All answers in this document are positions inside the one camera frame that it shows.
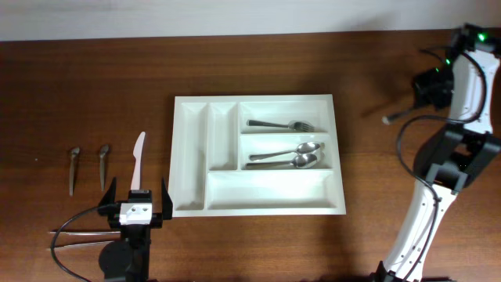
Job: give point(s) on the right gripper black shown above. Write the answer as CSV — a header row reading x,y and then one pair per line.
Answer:
x,y
421,95

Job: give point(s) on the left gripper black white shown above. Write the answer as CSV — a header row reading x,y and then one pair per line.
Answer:
x,y
107,206

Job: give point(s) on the metal fork top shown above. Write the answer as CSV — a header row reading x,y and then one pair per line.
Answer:
x,y
391,118

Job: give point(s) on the metal fork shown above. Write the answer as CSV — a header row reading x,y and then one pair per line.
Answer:
x,y
391,118
298,126

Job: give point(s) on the metal spoon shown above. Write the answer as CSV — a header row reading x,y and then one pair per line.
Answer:
x,y
303,161
303,148

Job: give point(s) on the metal spoon bottom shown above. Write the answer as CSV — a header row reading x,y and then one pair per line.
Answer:
x,y
303,161

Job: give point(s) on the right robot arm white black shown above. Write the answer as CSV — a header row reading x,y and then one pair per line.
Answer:
x,y
456,154

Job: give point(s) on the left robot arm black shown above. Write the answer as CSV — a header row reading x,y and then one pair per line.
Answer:
x,y
128,259

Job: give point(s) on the pink plastic knife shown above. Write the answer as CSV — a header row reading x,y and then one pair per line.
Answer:
x,y
137,154

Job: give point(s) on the small metal teaspoon right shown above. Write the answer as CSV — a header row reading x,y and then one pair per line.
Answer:
x,y
104,150

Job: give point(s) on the small metal teaspoon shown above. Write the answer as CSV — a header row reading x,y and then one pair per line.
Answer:
x,y
104,150
74,153

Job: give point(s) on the small metal teaspoon left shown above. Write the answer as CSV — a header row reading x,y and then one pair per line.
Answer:
x,y
74,153

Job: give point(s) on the white plastic cutlery tray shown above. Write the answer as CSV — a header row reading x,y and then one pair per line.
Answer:
x,y
211,143

